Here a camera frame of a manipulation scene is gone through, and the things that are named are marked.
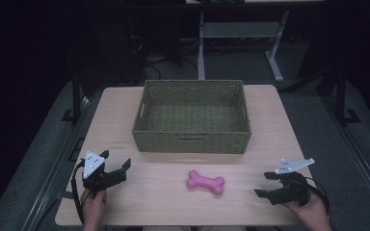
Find tangled floor cables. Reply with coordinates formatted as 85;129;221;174
130;34;200;85

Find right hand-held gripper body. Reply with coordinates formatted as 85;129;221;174
267;157;316;207

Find grey metal desk frame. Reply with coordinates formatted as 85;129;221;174
197;9;291;84

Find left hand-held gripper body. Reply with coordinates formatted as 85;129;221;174
81;149;128;194

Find green woven basket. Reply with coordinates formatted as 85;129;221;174
131;79;252;155

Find grey metal frame rail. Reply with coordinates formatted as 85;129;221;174
319;94;370;215
19;95;101;231

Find black metal stand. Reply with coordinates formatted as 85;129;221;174
334;70;362;127
60;70;84;125

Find person's left hand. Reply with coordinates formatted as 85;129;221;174
80;188;108;226

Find person's right hand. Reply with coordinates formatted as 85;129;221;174
283;192;331;227

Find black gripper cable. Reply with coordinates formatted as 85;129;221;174
70;159;89;226
304;175;331;220

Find pink bone dog toy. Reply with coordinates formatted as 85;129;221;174
186;169;225;196

